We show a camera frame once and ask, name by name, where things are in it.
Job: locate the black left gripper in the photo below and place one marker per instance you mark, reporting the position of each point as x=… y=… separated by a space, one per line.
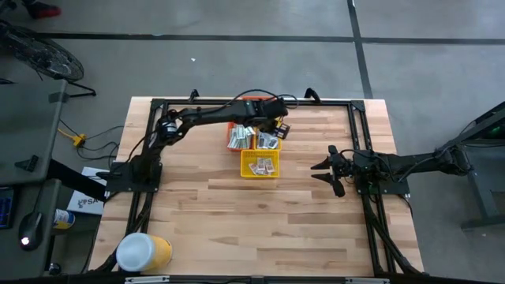
x=272 y=123

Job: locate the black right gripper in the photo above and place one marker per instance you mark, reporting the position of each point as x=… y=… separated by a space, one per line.
x=341 y=165

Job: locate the narrow pale strip packet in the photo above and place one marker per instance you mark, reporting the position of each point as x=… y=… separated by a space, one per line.
x=261 y=163

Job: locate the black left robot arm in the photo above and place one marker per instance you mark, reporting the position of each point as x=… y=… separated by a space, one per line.
x=213 y=114

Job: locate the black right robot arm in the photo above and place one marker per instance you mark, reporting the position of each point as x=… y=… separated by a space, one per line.
x=414 y=165

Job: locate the yellow plastic basket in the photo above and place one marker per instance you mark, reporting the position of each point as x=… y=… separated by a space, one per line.
x=246 y=158
x=279 y=145

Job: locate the grey metal cart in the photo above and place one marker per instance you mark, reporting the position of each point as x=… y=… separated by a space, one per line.
x=493 y=185

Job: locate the yellow tub with white lid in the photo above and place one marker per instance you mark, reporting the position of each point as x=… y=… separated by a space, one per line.
x=138 y=252

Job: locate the white printed box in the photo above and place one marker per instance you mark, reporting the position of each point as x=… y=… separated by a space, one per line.
x=84 y=203

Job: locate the blue and yellow can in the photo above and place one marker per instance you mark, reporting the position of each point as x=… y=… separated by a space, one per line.
x=63 y=219

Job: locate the black floor fan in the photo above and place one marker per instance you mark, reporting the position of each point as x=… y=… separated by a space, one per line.
x=47 y=59

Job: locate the grey desk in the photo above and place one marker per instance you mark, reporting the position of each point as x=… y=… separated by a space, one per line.
x=23 y=126

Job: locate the person's foot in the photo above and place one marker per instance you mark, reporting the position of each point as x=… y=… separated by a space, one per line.
x=43 y=10

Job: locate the dark keyboard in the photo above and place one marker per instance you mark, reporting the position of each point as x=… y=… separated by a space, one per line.
x=6 y=209

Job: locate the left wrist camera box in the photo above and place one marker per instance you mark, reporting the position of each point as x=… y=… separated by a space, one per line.
x=276 y=106

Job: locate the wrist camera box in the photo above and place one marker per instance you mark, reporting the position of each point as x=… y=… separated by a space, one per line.
x=345 y=163
x=276 y=106

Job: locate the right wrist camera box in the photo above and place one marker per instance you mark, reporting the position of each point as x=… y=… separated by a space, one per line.
x=345 y=163

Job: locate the silver bracket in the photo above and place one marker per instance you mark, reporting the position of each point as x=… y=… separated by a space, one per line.
x=367 y=281
x=146 y=279

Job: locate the small black bracket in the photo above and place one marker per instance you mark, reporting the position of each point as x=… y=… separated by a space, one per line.
x=28 y=165

